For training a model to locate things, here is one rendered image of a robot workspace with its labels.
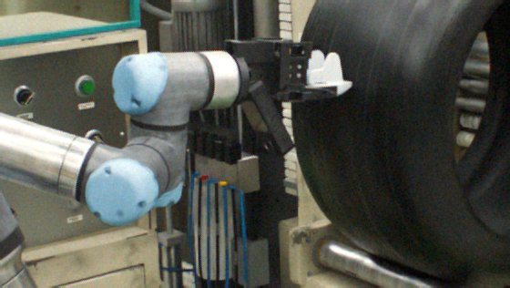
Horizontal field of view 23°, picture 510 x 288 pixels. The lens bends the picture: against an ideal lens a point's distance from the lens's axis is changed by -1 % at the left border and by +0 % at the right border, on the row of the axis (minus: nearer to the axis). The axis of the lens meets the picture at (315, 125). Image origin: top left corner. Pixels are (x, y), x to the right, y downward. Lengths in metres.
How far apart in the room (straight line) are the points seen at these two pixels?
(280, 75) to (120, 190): 0.32
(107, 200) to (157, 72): 0.19
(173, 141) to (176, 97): 0.06
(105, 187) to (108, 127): 0.81
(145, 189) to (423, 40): 0.48
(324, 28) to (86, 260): 0.66
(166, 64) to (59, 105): 0.67
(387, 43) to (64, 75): 0.68
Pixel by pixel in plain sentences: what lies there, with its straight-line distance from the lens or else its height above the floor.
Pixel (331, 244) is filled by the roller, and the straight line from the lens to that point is 2.09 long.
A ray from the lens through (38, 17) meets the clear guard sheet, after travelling 2.13.
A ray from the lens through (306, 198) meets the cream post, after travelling 2.22.
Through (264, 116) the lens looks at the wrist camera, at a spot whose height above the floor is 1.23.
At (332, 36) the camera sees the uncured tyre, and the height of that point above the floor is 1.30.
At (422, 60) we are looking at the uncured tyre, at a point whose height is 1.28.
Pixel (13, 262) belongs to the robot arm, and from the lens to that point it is 1.09.
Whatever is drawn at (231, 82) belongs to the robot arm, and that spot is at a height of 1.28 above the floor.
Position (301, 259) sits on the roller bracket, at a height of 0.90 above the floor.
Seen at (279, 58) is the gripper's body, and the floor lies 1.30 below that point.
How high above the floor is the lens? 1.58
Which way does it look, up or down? 13 degrees down
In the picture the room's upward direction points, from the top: 2 degrees counter-clockwise
